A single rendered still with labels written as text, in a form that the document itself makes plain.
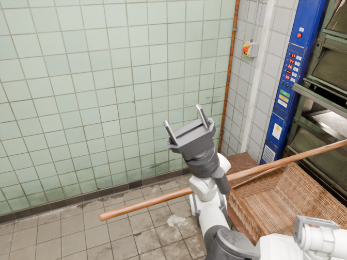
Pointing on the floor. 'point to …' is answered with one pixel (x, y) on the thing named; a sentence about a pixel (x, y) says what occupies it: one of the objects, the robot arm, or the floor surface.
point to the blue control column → (305, 5)
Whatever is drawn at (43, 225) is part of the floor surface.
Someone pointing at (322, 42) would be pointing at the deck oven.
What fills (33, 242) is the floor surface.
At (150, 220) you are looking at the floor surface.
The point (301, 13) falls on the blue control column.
